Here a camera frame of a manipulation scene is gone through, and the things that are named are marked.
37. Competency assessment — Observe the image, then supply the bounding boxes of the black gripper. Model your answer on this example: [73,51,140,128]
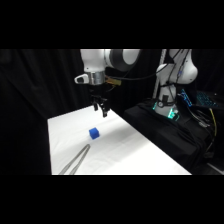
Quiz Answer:
[88,82,111,119]

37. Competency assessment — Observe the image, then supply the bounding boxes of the blue cube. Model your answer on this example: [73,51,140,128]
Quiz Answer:
[88,127,102,140]

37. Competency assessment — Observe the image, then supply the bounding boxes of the white tablecloth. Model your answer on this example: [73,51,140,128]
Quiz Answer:
[47,106,193,176]

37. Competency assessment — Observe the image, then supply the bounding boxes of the metal tongs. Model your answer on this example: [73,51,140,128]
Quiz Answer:
[58,143,92,176]

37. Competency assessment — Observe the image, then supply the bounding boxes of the base box with green light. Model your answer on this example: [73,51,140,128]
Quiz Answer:
[152,99,181,122]

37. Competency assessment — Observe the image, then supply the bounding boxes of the white slender pole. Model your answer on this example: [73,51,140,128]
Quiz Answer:
[152,49,167,100]

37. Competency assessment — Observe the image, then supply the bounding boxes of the black curtain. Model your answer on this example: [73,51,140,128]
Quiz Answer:
[0,49,224,176]

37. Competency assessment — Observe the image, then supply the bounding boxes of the black cloth-covered stand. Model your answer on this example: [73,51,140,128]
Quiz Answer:
[122,99,224,176]

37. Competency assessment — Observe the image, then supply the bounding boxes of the blue backlit keyboard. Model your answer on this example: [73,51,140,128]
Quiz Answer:
[195,90,224,109]

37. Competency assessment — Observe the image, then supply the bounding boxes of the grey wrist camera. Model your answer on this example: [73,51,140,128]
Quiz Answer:
[73,73,91,85]

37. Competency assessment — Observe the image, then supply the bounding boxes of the black cable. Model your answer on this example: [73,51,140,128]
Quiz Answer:
[112,68,165,83]

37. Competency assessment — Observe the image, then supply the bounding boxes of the yellow cable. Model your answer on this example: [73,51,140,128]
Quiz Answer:
[209,107,218,138]

